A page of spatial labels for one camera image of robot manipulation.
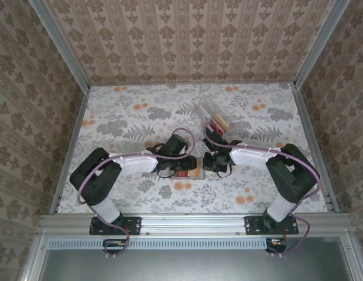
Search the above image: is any aluminium side rail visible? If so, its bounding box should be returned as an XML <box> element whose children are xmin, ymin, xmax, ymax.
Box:
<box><xmin>292</xmin><ymin>83</ymin><xmax>341</xmax><ymax>213</ymax></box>
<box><xmin>49</xmin><ymin>86</ymin><xmax>91</xmax><ymax>214</ymax></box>

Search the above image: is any floral table cover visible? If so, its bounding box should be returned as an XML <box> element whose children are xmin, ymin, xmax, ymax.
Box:
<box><xmin>57</xmin><ymin>83</ymin><xmax>328</xmax><ymax>214</ymax></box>

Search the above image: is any grey metal panel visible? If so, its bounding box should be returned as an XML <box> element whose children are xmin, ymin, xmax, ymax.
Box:
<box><xmin>20</xmin><ymin>231</ymin><xmax>363</xmax><ymax>281</ymax></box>

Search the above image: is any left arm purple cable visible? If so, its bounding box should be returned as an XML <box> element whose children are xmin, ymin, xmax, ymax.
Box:
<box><xmin>77</xmin><ymin>128</ymin><xmax>196</xmax><ymax>258</ymax></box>

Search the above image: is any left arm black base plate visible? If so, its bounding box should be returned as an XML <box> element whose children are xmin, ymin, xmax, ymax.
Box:
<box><xmin>89</xmin><ymin>215</ymin><xmax>142</xmax><ymax>236</ymax></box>

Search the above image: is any aluminium frame post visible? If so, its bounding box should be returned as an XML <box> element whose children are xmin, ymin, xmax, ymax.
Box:
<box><xmin>27</xmin><ymin>0</ymin><xmax>91</xmax><ymax>90</ymax></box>
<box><xmin>293</xmin><ymin>0</ymin><xmax>352</xmax><ymax>88</ymax></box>

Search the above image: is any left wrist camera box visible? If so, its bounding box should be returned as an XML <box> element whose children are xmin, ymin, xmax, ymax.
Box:
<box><xmin>165</xmin><ymin>133</ymin><xmax>189</xmax><ymax>155</ymax></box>

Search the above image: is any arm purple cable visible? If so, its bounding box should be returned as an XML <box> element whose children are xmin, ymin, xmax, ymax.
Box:
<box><xmin>202</xmin><ymin>118</ymin><xmax>321</xmax><ymax>258</ymax></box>
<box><xmin>77</xmin><ymin>128</ymin><xmax>196</xmax><ymax>258</ymax></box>

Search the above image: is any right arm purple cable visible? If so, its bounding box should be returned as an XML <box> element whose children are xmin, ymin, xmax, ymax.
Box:
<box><xmin>202</xmin><ymin>118</ymin><xmax>321</xmax><ymax>258</ymax></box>

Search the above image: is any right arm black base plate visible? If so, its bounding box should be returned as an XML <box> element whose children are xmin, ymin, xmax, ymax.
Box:
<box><xmin>244</xmin><ymin>215</ymin><xmax>299</xmax><ymax>236</ymax></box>

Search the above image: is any grey slotted cable duct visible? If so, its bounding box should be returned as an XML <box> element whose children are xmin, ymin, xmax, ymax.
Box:
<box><xmin>48</xmin><ymin>237</ymin><xmax>268</xmax><ymax>250</ymax></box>

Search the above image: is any black connector box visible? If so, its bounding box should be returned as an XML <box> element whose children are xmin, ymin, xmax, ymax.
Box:
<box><xmin>265</xmin><ymin>237</ymin><xmax>287</xmax><ymax>254</ymax></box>
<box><xmin>102</xmin><ymin>238</ymin><xmax>130</xmax><ymax>255</ymax></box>

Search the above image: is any black and white clamp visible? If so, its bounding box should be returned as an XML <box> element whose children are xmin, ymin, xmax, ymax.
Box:
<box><xmin>209</xmin><ymin>128</ymin><xmax>226</xmax><ymax>144</ymax></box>

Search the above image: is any beige card holder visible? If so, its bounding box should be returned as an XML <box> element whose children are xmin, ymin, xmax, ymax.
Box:
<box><xmin>170</xmin><ymin>157</ymin><xmax>207</xmax><ymax>180</ymax></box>

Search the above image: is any aluminium cross rail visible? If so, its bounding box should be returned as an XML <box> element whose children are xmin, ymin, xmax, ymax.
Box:
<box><xmin>37</xmin><ymin>213</ymin><xmax>354</xmax><ymax>235</ymax></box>

